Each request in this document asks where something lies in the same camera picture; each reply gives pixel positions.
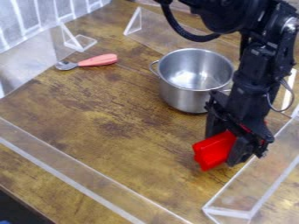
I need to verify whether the front clear acrylic barrier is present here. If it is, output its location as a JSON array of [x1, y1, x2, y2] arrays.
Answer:
[[0, 118, 191, 224]]

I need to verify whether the right clear acrylic barrier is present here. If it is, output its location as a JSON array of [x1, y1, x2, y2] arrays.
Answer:
[[202, 112, 299, 224]]

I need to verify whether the red plastic block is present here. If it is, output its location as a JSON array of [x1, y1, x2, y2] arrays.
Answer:
[[191, 123, 270, 172]]

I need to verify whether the left clear acrylic barrier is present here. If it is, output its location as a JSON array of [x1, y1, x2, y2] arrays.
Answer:
[[0, 24, 98, 99]]

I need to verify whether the back clear acrylic barrier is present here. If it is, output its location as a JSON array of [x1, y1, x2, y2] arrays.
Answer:
[[123, 5, 299, 117]]

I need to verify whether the silver steel pot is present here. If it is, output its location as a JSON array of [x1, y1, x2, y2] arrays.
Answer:
[[150, 48, 234, 114]]

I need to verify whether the spoon with pink handle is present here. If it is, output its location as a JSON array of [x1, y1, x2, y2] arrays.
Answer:
[[55, 53, 118, 71]]

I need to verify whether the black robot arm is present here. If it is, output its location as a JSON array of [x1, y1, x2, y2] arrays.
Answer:
[[155, 0, 299, 166]]

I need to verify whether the clear acrylic barrier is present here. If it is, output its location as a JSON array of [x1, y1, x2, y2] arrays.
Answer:
[[0, 24, 98, 99], [202, 112, 299, 224], [0, 118, 191, 224], [123, 5, 299, 117]]

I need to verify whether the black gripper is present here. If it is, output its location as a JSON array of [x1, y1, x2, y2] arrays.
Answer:
[[206, 75, 275, 167]]

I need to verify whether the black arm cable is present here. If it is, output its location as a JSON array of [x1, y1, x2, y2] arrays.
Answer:
[[160, 1, 220, 43]]

